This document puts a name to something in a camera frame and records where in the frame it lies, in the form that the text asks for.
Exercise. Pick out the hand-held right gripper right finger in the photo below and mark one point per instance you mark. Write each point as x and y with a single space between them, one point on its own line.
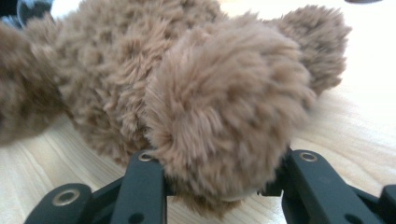
320 193

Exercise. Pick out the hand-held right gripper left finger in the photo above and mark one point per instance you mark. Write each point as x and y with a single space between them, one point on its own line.
140 193

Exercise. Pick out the brown teddy bear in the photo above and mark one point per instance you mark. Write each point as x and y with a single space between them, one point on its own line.
193 93

